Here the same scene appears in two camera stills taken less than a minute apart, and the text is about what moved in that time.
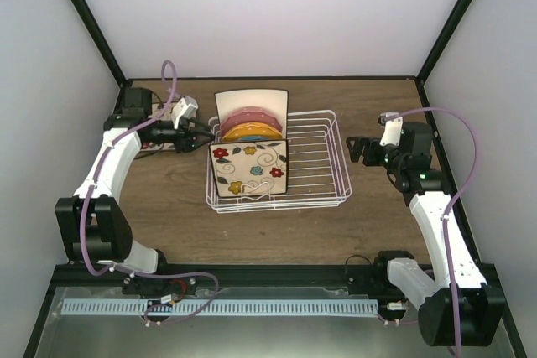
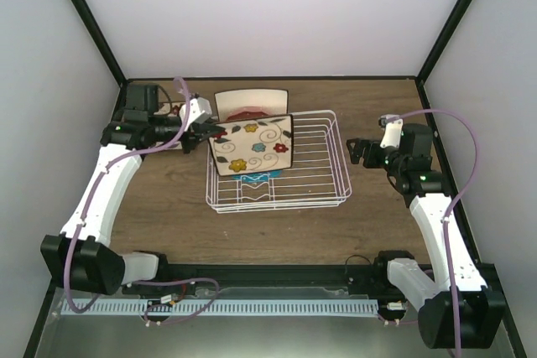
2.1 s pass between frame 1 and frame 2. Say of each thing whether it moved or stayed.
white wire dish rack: stayed
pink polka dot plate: stayed
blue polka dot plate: moved
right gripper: stayed
